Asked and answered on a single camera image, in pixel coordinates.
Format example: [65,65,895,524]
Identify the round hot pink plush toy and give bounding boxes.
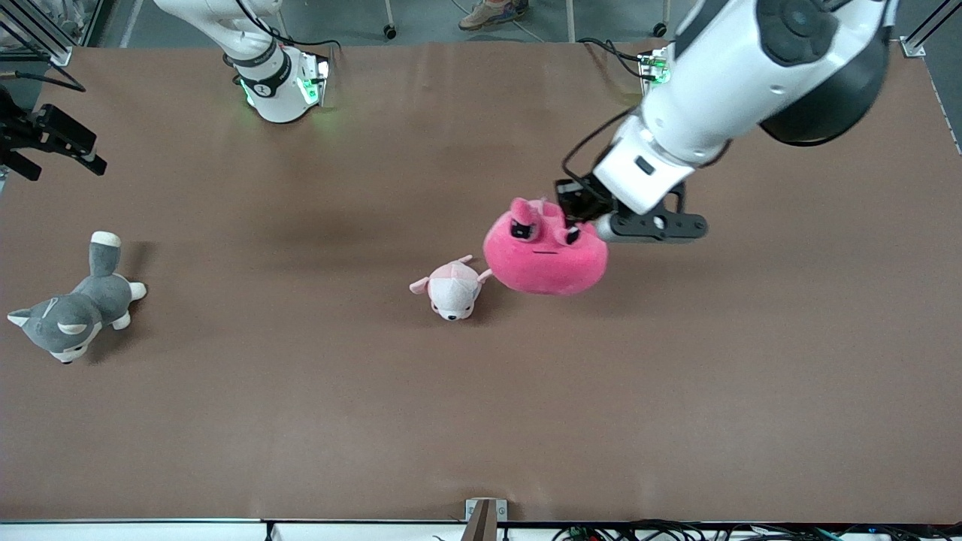
[483,197,610,296]

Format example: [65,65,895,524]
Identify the pale pink dog plush toy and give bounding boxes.
[409,255,498,322]

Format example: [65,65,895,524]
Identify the grey husky plush toy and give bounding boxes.
[7,231,148,365]

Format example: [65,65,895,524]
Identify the person's shoe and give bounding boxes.
[456,0,529,32]

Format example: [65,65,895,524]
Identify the brown table cover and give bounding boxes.
[0,41,962,524]

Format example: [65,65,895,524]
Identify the aluminium frame post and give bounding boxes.
[900,0,962,59]
[0,0,74,67]

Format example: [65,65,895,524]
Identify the black left arm base cable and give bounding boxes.
[577,36,649,77]

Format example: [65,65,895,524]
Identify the black arm base cable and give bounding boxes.
[231,0,345,61]
[577,36,649,77]

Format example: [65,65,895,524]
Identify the black right arm base cable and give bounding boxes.
[231,0,345,61]

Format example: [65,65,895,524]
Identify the tangled black cable bundle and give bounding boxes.
[552,518,962,541]

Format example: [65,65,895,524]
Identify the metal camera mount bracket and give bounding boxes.
[464,498,509,541]

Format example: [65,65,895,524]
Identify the white table edge rail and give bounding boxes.
[0,518,962,541]

